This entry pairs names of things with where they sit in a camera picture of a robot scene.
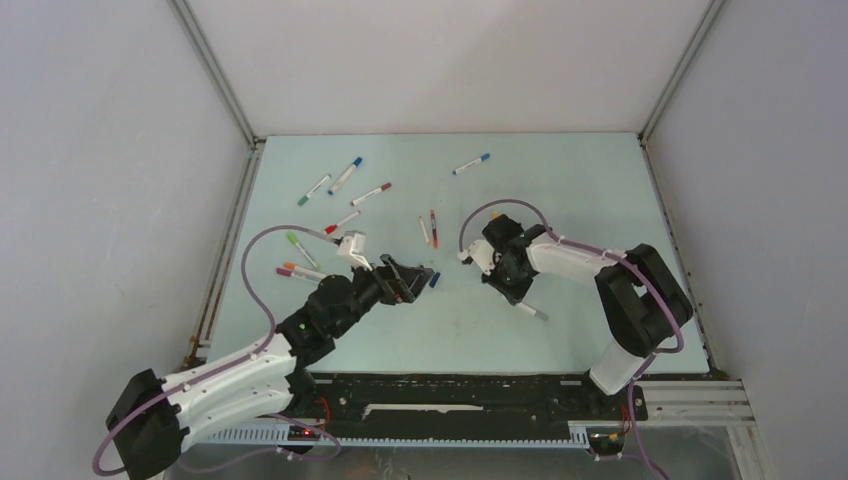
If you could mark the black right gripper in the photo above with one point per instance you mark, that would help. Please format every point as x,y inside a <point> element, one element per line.
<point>514,294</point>

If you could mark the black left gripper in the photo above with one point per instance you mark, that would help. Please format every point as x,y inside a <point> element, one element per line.
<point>397,282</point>

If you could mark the dark blue pen cap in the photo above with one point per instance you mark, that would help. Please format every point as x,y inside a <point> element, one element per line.
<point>434,279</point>

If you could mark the red gel pen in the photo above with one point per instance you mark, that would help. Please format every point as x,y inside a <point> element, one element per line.
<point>434,229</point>

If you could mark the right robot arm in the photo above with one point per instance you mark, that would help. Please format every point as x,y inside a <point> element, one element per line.
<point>642,301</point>

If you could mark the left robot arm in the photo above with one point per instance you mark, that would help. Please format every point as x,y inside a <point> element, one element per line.
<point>155,420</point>

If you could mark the red cap white marker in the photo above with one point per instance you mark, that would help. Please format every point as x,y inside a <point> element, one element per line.
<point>342,222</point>

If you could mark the dark red cap marker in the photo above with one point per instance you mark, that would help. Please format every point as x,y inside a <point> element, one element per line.
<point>371,193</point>

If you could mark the orange cap marker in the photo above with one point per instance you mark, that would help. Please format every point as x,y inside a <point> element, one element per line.
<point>303,270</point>

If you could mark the light green cap marker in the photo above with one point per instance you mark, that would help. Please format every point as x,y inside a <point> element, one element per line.
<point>294,240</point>

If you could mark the blue cap white marker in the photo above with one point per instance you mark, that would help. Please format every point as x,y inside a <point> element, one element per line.
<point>344,176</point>

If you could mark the purple cap marker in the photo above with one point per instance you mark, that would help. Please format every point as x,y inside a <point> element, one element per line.
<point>287,273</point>

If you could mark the green cap white marker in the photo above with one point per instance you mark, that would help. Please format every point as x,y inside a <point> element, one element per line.
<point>313,190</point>

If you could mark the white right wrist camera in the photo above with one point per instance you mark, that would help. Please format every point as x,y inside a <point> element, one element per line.
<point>480,253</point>

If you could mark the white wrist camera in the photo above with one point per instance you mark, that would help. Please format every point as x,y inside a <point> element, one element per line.
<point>480,253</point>
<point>351,247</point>

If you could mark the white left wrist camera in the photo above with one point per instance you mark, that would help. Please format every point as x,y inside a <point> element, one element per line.
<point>351,247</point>

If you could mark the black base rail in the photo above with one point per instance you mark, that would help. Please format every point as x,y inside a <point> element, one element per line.
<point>463,407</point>

